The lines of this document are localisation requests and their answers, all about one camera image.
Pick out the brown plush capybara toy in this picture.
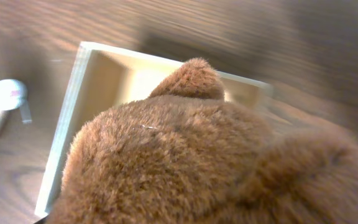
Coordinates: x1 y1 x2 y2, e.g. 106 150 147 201
47 58 358 223

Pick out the pig face rattle drum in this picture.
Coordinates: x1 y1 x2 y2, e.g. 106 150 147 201
0 79 32 131

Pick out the white cardboard box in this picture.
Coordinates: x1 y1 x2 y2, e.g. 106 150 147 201
35 42 272 223

